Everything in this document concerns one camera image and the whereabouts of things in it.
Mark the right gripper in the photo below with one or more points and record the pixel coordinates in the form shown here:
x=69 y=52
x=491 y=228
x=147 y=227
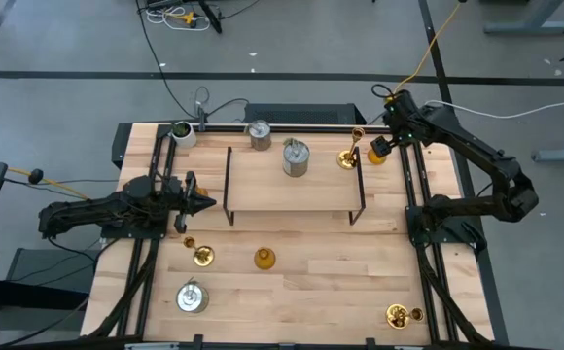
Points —
x=383 y=145

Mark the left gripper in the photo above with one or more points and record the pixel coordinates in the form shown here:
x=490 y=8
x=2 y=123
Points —
x=185 y=204

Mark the tall brass candlestick holder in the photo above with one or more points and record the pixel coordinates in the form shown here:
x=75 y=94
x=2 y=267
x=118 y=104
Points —
x=346 y=159
x=203 y=256
x=398 y=316

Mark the metal scented candle tin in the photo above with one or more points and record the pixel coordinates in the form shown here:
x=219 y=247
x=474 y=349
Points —
x=260 y=136
x=192 y=297
x=295 y=158

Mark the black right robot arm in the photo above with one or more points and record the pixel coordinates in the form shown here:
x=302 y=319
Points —
x=476 y=146

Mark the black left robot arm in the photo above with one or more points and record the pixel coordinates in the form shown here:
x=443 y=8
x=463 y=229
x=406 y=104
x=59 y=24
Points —
x=92 y=211

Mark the white plant pot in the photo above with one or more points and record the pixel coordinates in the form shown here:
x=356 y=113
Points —
x=183 y=135

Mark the wooden shelf with black legs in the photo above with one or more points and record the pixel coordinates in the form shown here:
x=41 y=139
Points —
x=282 y=189

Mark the black computer case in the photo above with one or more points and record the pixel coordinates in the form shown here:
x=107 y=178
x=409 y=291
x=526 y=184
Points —
x=304 y=113

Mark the black tripod leg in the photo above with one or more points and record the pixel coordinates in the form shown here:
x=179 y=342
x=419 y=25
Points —
x=211 y=18

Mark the desk with grey legs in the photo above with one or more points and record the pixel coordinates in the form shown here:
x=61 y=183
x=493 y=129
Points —
x=530 y=27

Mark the grey metal desk frame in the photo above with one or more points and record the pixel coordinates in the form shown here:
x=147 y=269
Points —
x=34 y=265

